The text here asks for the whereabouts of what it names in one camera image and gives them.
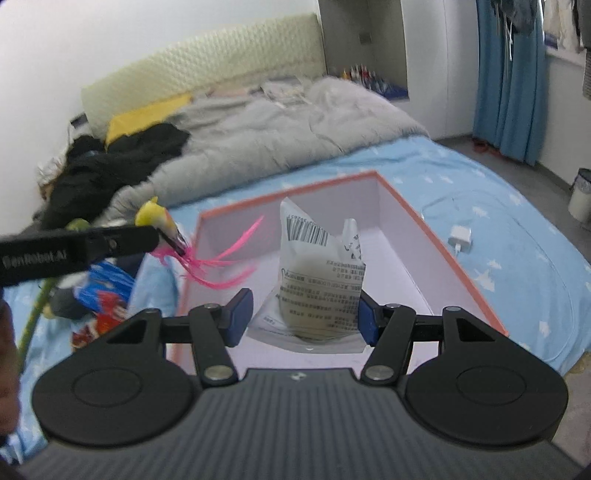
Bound white phone charger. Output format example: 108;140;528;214
448;225;472;255

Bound orange cardboard shoe box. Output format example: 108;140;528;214
177;171;503;372

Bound person's left hand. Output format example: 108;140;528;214
0;300;20;439

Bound red snack packet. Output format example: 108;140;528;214
70;320;103;351

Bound black clothing pile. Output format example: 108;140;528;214
40;123;189;230

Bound white trash bin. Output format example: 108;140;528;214
568;168;591;223

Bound white printed plastic bag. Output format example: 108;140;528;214
247;198;366;354

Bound green long plush toy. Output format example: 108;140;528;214
15;218;90;376

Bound grey quilt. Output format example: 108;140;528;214
99;76;428;222

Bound grey penguin plush toy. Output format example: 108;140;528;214
44;254;144;320

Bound blue plastic snack bag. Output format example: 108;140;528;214
78;261;134;321

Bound yellow pillow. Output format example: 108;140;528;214
105;93;192;145

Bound yellow pink feather toy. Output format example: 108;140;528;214
134;196;263;290

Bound blue star bedsheet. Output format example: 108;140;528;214
1;136;590;464

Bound small bottles on shelf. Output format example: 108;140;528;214
339;65;409;100

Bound blue curtain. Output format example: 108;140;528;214
473;1;548;166

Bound hanging grey clothes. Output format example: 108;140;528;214
490;0;543;61

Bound beige padded headboard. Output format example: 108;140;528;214
81;14;327;138

